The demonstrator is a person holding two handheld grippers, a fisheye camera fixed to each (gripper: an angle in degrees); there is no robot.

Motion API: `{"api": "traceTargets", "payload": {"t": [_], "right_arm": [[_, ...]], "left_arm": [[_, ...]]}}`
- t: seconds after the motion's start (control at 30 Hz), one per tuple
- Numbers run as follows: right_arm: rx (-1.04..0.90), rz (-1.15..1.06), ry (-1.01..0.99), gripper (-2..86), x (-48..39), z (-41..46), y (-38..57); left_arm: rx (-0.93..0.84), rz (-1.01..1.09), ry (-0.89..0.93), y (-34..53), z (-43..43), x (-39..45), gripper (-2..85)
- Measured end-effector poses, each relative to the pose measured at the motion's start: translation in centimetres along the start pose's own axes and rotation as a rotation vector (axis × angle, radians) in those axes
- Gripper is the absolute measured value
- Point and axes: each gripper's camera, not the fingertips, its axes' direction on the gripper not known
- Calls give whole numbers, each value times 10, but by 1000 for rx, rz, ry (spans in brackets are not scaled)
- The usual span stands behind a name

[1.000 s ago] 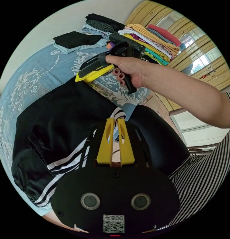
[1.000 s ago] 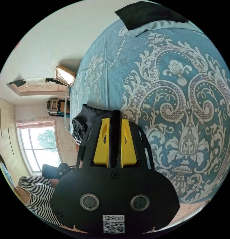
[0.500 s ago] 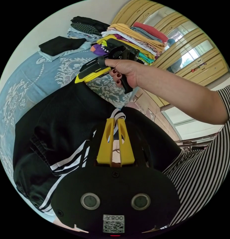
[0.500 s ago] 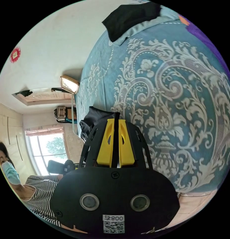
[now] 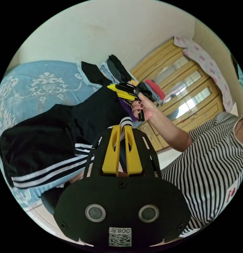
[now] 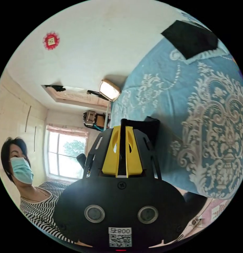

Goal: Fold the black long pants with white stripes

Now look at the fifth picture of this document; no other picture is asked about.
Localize black pants with white stripes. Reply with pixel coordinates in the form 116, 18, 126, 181
0, 84, 134, 188

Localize yellow wooden cupboard with mirrors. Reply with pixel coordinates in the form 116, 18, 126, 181
131, 38, 226, 153

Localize person's body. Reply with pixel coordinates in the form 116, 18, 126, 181
41, 110, 243, 236

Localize person's right hand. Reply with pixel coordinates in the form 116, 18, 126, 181
131, 94, 159, 122

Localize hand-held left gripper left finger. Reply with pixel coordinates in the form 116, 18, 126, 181
102, 125, 121, 174

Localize pile of clothes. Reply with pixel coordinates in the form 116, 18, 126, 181
81, 54, 166, 122

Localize white cloth with pink print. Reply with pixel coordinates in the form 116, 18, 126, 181
173, 36, 234, 113

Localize person's right forearm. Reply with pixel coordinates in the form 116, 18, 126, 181
150, 110, 194, 153

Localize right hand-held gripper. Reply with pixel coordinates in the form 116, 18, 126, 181
107, 82, 154, 121

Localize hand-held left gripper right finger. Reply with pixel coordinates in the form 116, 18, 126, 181
124, 126, 143, 177

